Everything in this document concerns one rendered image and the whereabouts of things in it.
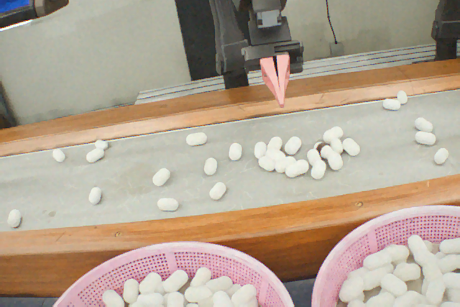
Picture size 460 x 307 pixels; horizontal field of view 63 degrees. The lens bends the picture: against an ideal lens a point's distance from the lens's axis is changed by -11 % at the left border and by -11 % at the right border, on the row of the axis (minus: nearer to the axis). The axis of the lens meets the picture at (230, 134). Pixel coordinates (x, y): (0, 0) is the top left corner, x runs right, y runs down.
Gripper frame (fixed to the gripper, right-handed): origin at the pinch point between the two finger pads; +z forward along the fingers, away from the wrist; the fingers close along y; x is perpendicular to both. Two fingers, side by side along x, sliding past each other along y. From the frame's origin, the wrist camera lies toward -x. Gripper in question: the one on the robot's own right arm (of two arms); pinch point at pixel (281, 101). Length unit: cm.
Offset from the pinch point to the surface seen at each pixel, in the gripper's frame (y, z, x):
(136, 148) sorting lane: -27.4, 0.5, 9.4
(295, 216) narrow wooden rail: -1.0, 20.5, -10.7
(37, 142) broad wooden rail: -52, -5, 13
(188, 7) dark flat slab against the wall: -38, -139, 136
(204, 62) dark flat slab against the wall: -35, -113, 162
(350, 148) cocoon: 9.3, 9.6, -0.4
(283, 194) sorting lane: -1.9, 15.8, -3.5
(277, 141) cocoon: -1.6, 5.6, 2.6
